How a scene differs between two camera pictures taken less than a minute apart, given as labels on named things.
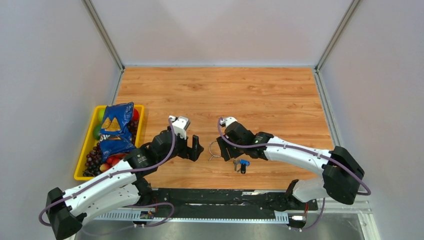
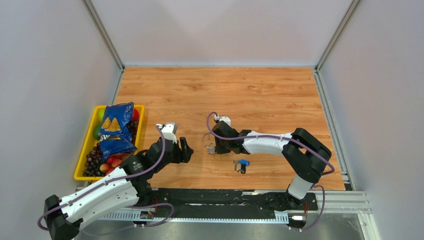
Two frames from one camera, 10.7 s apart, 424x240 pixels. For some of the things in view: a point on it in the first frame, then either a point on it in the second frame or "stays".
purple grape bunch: x=94 y=160 stays
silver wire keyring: x=216 y=156 to x=203 y=140
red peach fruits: x=112 y=160 stays
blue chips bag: x=116 y=136 stays
